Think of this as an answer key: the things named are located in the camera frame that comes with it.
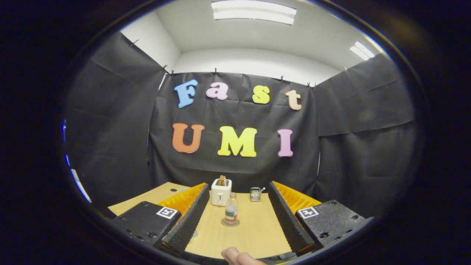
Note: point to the ceiling light panel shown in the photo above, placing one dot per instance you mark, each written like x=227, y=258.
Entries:
x=254, y=11
x=362, y=50

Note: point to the wooden table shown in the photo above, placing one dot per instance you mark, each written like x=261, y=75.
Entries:
x=254, y=228

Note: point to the brown bread slice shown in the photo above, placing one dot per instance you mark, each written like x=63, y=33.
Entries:
x=222, y=180

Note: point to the black backdrop cloth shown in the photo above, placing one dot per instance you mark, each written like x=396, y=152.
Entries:
x=228, y=165

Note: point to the white toaster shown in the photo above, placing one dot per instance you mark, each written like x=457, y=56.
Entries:
x=220, y=195

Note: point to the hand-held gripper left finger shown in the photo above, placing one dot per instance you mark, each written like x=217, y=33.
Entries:
x=189, y=221

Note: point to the brown round coaster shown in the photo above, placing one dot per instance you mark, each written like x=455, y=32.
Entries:
x=223, y=222

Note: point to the clear plastic juice bottle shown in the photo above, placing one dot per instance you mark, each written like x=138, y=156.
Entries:
x=231, y=213

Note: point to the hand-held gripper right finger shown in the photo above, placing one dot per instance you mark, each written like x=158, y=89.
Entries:
x=287, y=217

